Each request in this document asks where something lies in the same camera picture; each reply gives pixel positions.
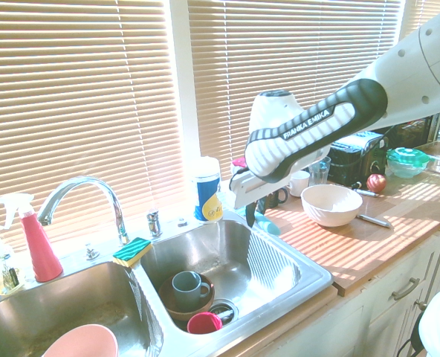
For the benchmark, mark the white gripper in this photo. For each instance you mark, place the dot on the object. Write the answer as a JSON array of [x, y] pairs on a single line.
[[249, 189]]

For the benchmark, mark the teal plastic knife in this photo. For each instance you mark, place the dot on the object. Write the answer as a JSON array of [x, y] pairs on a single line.
[[270, 225]]

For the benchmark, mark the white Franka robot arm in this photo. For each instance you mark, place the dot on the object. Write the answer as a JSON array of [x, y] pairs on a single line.
[[409, 67]]

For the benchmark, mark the stainless steel double sink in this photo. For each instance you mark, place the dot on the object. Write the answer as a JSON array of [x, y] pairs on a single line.
[[272, 267]]

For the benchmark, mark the metal sink drain strainer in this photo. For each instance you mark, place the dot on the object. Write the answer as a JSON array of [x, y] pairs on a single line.
[[230, 306]]

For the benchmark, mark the black printed mug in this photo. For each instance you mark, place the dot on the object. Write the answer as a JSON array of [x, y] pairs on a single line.
[[281, 196]]

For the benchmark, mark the white ceramic mug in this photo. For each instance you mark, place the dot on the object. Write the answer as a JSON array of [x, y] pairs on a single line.
[[300, 183]]

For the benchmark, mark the Lysol wipes canister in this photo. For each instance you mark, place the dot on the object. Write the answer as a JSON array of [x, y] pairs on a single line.
[[205, 197]]

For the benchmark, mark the clear drinking glass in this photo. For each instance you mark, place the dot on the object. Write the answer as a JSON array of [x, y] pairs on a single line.
[[320, 175]]

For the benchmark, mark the large cream bowl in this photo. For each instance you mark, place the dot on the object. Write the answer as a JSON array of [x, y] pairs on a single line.
[[331, 212]]

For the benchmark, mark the grey blue mug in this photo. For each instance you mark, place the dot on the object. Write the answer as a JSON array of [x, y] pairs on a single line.
[[186, 294]]

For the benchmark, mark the black toaster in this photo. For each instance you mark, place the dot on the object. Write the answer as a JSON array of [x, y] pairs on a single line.
[[354, 163]]

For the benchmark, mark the red apple shaped ornament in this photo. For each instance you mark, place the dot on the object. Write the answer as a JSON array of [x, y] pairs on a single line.
[[376, 183]]

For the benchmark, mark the red ceramic mug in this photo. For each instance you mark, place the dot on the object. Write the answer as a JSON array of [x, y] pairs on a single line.
[[203, 323]]

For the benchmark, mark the brown wooden bowl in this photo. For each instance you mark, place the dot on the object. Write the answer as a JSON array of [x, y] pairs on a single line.
[[175, 311]]

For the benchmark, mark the green yellow sponge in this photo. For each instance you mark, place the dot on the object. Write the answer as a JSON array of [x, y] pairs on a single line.
[[132, 253]]

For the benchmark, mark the beige window blind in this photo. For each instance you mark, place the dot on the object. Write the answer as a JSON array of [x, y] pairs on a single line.
[[417, 15], [75, 93], [279, 56]]

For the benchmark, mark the teal lidded glass container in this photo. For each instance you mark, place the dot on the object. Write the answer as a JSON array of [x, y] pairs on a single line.
[[406, 163]]

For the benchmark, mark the chrome curved faucet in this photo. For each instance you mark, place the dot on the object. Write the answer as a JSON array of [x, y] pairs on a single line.
[[93, 182]]

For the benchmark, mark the cream kitchen cabinet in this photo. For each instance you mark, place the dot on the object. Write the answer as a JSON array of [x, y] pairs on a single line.
[[383, 323]]

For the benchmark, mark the dark microwave oven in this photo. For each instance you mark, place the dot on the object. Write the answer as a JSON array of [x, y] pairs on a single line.
[[417, 134]]

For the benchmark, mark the pink plastic bowl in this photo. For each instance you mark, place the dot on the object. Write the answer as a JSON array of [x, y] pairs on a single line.
[[82, 342]]

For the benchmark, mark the red spray bottle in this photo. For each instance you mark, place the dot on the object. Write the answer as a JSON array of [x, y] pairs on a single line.
[[41, 253]]

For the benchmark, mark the clear bottle yellow liquid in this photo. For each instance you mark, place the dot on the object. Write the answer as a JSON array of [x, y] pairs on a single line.
[[10, 277]]

